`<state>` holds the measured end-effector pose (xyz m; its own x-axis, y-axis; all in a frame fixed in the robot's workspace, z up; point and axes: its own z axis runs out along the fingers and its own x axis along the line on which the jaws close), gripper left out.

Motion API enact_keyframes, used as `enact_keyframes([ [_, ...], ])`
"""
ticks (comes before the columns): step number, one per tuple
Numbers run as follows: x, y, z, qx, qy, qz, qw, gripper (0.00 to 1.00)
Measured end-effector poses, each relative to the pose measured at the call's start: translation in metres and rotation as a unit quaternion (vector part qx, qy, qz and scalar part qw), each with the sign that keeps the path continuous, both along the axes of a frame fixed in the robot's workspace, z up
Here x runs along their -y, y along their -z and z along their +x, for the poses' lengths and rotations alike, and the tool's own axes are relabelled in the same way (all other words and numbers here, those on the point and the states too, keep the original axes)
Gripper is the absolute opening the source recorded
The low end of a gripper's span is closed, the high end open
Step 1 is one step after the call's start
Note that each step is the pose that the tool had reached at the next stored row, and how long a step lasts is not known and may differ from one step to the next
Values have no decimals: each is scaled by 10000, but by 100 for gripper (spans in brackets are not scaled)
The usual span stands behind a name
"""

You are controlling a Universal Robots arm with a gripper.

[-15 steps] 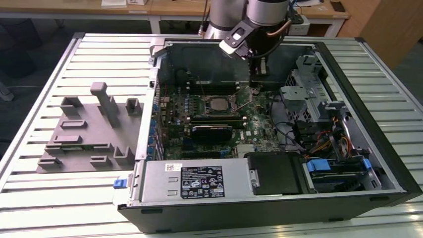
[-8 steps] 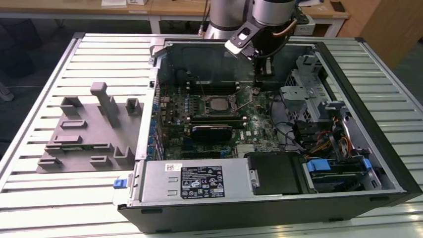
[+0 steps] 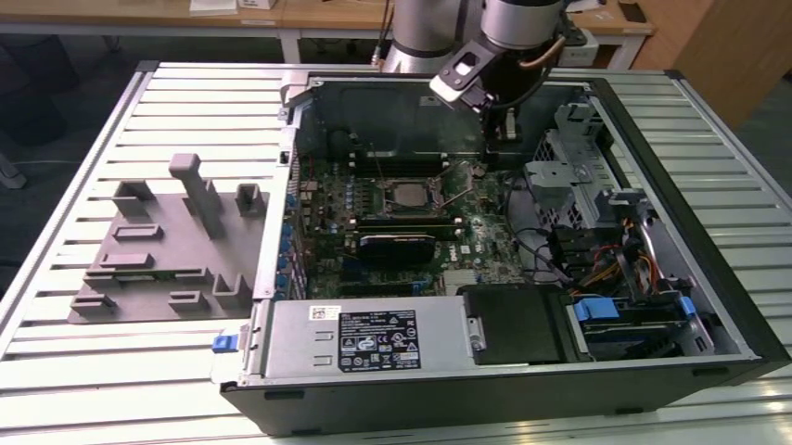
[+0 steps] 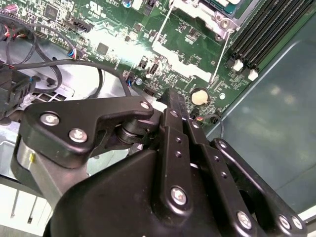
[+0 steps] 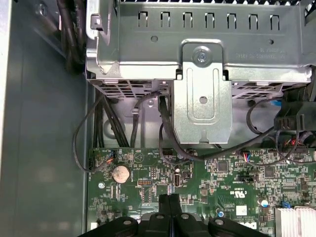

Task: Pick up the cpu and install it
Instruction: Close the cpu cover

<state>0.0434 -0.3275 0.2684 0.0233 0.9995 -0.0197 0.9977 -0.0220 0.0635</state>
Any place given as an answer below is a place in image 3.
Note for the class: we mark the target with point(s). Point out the grey parts rack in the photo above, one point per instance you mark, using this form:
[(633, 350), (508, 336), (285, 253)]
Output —
[(179, 264)]

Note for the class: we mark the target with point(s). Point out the silver drive cage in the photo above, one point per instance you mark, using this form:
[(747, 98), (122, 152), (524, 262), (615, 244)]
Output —
[(557, 185)]

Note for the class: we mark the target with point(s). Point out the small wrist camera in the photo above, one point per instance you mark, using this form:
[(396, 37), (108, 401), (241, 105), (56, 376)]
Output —
[(584, 48)]

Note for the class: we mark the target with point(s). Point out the black plastic shroud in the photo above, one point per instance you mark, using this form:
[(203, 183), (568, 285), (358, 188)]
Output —
[(513, 324)]

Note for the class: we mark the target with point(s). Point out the black open PC case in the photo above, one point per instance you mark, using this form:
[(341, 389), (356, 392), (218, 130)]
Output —
[(433, 408)]

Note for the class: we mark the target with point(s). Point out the CPU socket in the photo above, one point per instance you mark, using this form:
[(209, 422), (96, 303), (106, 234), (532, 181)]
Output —
[(390, 209)]

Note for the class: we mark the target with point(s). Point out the silver power supply unit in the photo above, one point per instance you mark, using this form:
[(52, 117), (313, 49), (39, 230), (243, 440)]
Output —
[(291, 343)]

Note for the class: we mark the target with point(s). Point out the blue disk carrier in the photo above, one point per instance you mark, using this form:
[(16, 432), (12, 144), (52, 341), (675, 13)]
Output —
[(595, 309)]

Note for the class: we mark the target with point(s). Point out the black expansion slot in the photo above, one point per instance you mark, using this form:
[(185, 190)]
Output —
[(372, 290)]

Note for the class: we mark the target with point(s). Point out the silver CPU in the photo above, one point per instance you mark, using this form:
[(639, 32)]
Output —
[(413, 194)]

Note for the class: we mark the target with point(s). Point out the blue plastic latch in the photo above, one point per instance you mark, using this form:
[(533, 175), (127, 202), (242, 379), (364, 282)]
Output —
[(223, 344)]

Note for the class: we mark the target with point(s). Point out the wooden cabinet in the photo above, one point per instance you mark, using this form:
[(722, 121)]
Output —
[(730, 46)]

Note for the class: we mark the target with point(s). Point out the white paper box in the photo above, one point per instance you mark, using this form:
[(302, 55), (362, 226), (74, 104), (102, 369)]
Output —
[(214, 4), (257, 3)]

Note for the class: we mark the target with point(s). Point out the green motherboard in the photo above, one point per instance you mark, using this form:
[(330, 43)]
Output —
[(494, 241)]

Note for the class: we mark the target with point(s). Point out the grey metal foot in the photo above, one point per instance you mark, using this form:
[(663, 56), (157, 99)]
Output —
[(10, 174)]

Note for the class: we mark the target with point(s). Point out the black graphics card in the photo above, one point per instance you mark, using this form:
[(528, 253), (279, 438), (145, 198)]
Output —
[(396, 252)]

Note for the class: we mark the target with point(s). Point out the small silver heatsink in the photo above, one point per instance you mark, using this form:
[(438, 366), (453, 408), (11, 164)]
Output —
[(462, 277)]

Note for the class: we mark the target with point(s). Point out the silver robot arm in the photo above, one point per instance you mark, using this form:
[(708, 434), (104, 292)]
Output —
[(421, 28)]

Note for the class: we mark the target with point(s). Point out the blue expansion slot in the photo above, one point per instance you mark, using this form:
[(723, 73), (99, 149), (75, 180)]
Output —
[(418, 287)]

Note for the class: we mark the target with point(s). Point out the blue plastic tab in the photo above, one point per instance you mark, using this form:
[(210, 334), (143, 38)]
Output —
[(687, 308)]

